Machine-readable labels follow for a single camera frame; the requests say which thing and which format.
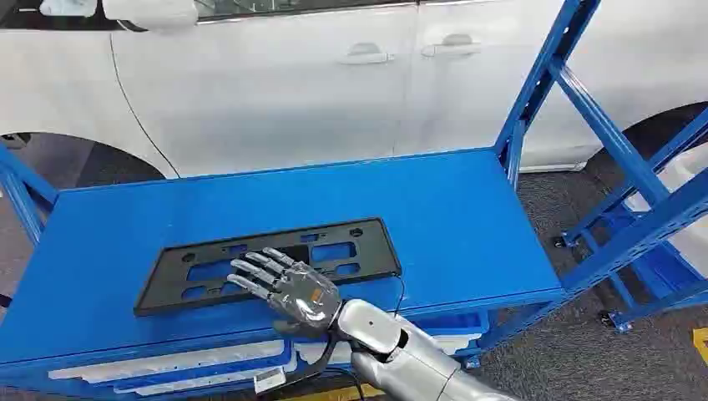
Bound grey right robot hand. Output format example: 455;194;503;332
226;246;344;340

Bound black plastic plate frame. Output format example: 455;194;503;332
134;217;403;317

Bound yellow floor tape strip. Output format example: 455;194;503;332
281;383;388;401
692;327;708;367

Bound blue metal shelf rack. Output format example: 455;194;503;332
0;0;708;401

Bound white car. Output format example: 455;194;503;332
0;0;708;180

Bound white panel behind rack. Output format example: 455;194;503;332
624;142;708;279

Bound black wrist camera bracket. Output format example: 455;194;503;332
283;335;340;384

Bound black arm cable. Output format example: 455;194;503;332
323;274;407;401

